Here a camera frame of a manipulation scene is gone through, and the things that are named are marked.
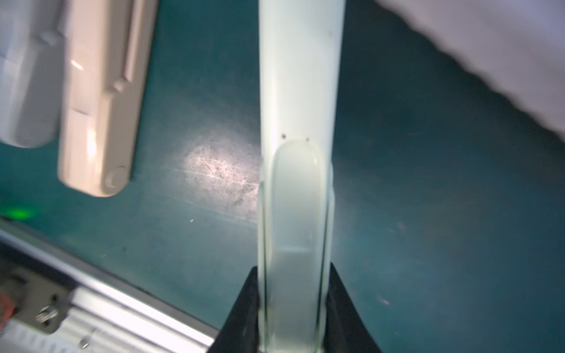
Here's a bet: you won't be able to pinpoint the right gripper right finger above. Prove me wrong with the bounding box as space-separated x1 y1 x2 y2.
323 263 382 353

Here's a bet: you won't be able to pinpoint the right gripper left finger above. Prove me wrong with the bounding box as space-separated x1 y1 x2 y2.
207 266 260 353

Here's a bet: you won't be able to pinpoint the light green pliers group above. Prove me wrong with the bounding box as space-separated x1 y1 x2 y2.
257 1 346 352

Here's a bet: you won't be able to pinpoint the beige pliers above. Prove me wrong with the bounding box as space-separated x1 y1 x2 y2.
57 0 158 197

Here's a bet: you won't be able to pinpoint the white plastic storage box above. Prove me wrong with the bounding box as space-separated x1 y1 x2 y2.
378 1 564 138

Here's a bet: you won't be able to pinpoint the grey pliers group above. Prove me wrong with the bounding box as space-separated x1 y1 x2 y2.
1 1 66 148

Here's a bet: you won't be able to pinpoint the aluminium rail base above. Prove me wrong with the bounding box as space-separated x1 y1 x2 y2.
1 218 218 352

